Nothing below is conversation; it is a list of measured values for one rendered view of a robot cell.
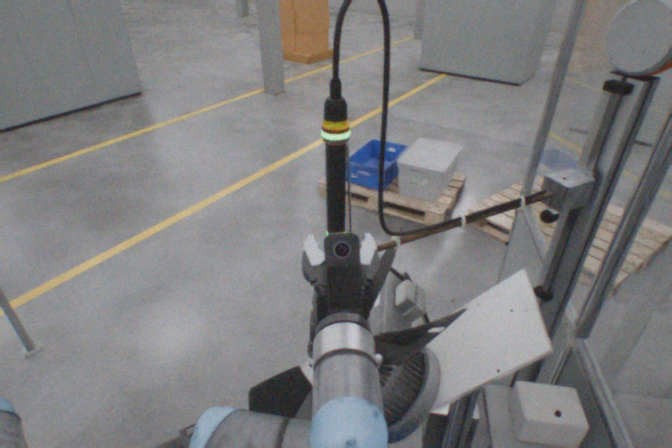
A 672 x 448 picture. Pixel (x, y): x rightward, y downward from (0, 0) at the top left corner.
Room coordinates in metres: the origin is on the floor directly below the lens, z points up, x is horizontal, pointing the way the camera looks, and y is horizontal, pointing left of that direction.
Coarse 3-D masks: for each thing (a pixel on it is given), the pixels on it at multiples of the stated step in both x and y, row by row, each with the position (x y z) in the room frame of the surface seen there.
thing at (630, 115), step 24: (624, 96) 0.94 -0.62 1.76; (648, 96) 0.94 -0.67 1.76; (600, 120) 0.97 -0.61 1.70; (624, 120) 0.92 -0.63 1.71; (624, 144) 0.93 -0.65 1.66; (600, 168) 0.93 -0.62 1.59; (600, 192) 0.92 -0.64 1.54; (600, 216) 0.94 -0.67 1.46; (552, 240) 0.98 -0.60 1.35; (576, 240) 0.93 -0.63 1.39; (576, 264) 0.93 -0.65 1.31; (552, 288) 0.94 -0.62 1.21; (552, 312) 0.92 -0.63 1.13; (552, 336) 0.94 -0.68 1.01; (504, 384) 0.98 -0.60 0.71
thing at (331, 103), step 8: (336, 80) 0.64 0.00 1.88; (336, 88) 0.63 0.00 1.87; (336, 96) 0.63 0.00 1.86; (328, 104) 0.63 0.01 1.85; (336, 104) 0.63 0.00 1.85; (344, 104) 0.63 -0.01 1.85; (328, 112) 0.63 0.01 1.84; (336, 112) 0.63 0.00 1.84; (344, 112) 0.63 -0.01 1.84; (328, 120) 0.63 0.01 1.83; (336, 120) 0.63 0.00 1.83; (344, 120) 0.63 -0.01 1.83
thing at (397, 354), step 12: (456, 312) 0.66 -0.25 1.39; (432, 324) 0.63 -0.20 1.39; (444, 324) 0.60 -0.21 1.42; (372, 336) 0.68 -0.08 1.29; (384, 336) 0.64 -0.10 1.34; (396, 336) 0.61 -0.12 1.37; (408, 336) 0.59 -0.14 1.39; (420, 336) 0.58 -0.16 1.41; (432, 336) 0.56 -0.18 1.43; (384, 348) 0.57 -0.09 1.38; (396, 348) 0.56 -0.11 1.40; (408, 348) 0.54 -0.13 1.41; (420, 348) 0.53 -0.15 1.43; (396, 360) 0.52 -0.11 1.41
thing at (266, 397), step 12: (288, 372) 0.74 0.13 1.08; (300, 372) 0.73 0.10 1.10; (264, 384) 0.76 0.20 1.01; (276, 384) 0.74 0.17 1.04; (288, 384) 0.72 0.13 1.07; (300, 384) 0.71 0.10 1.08; (312, 384) 0.70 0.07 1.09; (252, 396) 0.75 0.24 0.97; (264, 396) 0.73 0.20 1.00; (276, 396) 0.71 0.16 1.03; (288, 396) 0.70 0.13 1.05; (300, 396) 0.69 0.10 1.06; (252, 408) 0.72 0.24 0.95; (264, 408) 0.70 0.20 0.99; (276, 408) 0.69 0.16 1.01; (288, 408) 0.67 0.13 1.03
